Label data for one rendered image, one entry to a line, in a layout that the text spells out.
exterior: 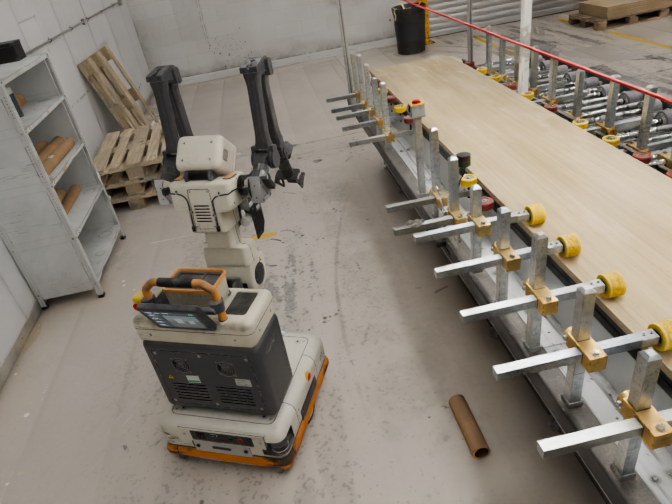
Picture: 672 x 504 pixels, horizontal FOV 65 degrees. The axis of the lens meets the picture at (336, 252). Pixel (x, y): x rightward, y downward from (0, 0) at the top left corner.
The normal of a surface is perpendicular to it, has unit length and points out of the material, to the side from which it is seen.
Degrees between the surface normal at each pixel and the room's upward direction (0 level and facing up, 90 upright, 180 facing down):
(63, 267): 90
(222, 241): 82
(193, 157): 47
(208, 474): 0
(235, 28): 90
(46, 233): 90
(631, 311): 0
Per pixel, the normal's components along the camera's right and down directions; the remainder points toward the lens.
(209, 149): -0.28, -0.16
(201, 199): -0.26, 0.43
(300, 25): 0.16, 0.51
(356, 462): -0.15, -0.84
